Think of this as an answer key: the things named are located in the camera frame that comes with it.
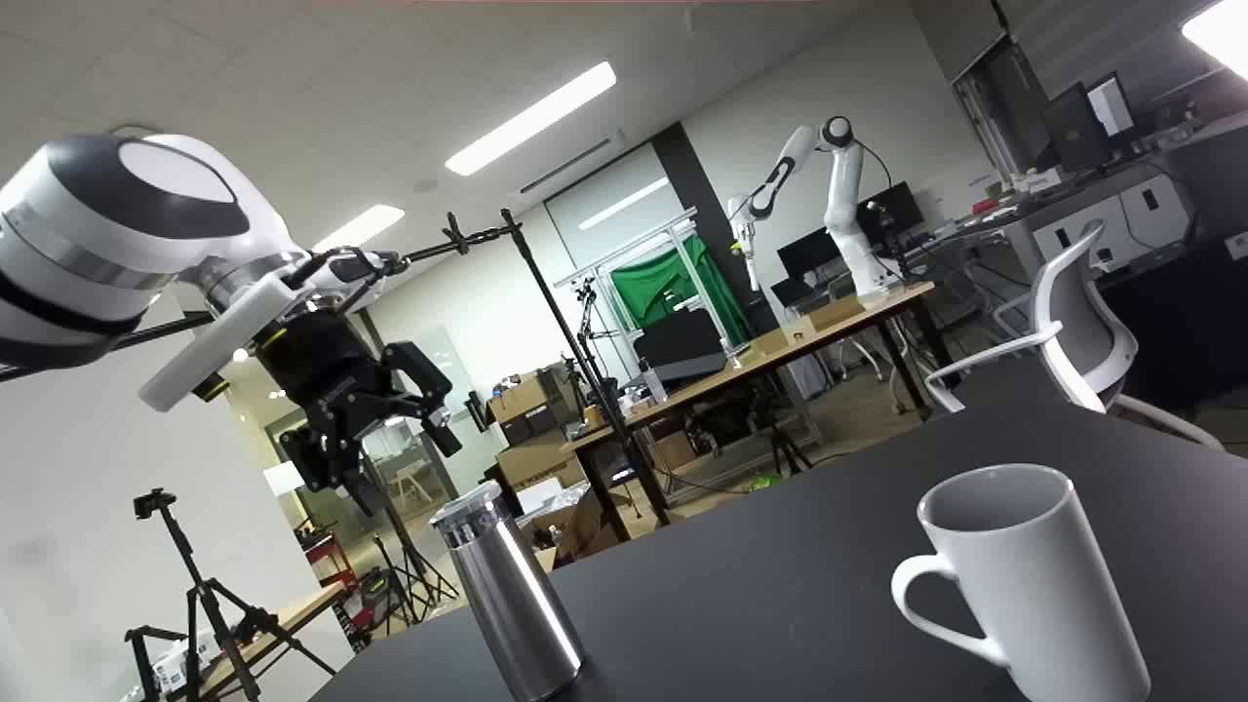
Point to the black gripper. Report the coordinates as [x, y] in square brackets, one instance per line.
[325, 367]

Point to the stainless steel flask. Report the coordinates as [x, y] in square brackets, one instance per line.
[514, 599]

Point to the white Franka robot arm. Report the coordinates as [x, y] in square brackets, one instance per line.
[81, 246]

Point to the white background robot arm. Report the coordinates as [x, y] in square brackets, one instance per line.
[847, 208]

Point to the thin black light stand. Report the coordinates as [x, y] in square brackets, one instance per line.
[412, 553]

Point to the light wooden side table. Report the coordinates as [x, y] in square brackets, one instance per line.
[294, 614]

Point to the cardboard box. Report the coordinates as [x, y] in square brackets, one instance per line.
[531, 408]

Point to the small ceiling light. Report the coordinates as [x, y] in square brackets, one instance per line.
[359, 229]

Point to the black boom pole stand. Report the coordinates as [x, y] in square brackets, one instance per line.
[571, 345]

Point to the green screen cloth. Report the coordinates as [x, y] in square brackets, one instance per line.
[675, 290]

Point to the long ceiling light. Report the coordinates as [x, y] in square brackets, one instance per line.
[531, 118]

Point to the long wooden table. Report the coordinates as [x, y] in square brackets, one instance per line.
[765, 354]

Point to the black monitor on table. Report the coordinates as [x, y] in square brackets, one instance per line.
[809, 267]

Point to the white ceramic mug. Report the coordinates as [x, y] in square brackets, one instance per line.
[1038, 599]

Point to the white office chair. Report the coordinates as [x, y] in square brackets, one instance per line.
[1086, 334]

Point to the white cabinet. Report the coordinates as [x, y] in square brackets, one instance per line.
[1116, 219]

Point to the lit computer monitor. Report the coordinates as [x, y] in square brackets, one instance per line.
[1112, 108]

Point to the bright square ceiling light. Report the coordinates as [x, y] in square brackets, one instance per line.
[1225, 33]

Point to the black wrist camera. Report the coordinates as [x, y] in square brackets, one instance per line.
[423, 390]

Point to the black camera tripod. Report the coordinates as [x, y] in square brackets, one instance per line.
[201, 607]

